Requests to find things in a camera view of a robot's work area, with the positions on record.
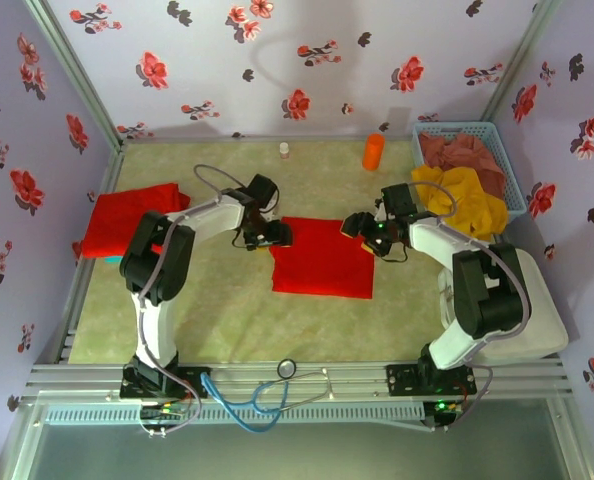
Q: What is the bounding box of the red t-shirt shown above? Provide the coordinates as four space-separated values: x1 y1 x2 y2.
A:
80 182 192 260
269 216 377 300

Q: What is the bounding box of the orange cylinder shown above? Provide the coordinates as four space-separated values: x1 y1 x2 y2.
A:
362 133 386 172

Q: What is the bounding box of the yellow t-shirt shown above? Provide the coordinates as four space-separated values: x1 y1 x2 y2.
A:
410 166 509 243

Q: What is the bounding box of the dusty pink t-shirt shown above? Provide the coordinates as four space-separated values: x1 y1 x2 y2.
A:
419 130 508 200

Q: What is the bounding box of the blue plastic basket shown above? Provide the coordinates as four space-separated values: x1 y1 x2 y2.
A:
411 121 527 226

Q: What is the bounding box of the folded red t-shirt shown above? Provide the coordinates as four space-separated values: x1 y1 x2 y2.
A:
80 182 192 260

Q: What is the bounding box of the blue stethoscope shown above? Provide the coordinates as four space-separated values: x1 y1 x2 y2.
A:
200 358 334 432

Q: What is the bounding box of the black controller board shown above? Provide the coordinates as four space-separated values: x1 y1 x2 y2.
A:
434 398 464 429

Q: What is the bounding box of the green circuit board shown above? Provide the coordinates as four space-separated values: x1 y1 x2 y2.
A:
139 403 189 422

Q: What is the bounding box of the grey right arm cable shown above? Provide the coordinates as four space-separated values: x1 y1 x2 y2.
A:
409 180 532 431

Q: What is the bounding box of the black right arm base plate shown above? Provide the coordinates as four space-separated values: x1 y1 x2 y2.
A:
385 363 478 399

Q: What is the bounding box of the aluminium frame rail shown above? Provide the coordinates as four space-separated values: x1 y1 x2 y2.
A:
20 362 576 406

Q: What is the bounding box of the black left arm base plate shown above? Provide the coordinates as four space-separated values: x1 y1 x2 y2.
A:
119 366 209 401

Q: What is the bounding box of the grey slotted cable duct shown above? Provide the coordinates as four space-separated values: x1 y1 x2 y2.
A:
44 402 426 426

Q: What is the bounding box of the aluminium frame post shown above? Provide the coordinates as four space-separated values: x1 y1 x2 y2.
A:
24 0 126 151
480 0 564 125

